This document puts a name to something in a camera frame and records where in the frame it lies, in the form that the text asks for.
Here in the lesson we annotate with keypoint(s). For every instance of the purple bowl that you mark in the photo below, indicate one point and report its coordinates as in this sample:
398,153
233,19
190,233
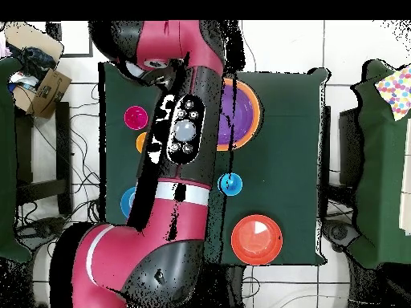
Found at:
244,115

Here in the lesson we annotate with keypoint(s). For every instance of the orange cup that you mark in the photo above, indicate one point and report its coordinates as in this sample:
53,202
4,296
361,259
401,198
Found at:
140,142

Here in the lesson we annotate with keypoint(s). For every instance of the large orange bowl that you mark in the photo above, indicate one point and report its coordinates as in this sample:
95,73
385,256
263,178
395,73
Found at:
257,112

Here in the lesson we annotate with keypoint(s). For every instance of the polka dot paper sheet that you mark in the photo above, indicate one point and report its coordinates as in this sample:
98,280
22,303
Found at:
398,93

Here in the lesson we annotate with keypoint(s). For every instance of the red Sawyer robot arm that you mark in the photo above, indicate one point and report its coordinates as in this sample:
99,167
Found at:
128,250

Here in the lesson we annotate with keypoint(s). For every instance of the black computer tower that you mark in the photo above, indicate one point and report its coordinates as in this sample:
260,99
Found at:
348,147

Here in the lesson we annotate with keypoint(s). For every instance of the blue cup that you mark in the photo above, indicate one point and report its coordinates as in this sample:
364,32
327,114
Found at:
234,186

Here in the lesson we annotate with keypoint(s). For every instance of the dark green tablecloth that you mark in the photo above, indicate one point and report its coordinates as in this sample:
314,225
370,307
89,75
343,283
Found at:
289,160

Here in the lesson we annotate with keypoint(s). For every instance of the small blue bowl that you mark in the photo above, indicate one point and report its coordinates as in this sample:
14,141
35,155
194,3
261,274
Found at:
126,202

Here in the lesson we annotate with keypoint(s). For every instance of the large red bowl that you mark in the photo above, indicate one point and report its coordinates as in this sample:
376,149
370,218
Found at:
257,240

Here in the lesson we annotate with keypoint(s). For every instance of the pink cup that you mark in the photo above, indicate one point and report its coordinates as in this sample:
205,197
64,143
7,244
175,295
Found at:
136,117

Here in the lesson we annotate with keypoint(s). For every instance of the black bench stand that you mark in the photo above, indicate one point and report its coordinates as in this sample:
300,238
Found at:
62,157

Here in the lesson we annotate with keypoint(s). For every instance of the grey black floor base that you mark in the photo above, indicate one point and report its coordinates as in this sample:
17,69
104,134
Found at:
38,229
340,232

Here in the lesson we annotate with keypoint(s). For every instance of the cardboard box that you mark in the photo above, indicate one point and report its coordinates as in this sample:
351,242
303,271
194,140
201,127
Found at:
49,93

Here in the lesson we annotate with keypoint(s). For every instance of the green cloth covered table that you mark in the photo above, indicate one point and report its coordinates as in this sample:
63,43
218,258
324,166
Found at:
6,160
382,160

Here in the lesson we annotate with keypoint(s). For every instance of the black plastic bag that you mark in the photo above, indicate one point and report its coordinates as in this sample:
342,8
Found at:
37,61

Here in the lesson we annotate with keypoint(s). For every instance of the black metal frame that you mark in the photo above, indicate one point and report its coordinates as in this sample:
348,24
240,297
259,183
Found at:
54,30

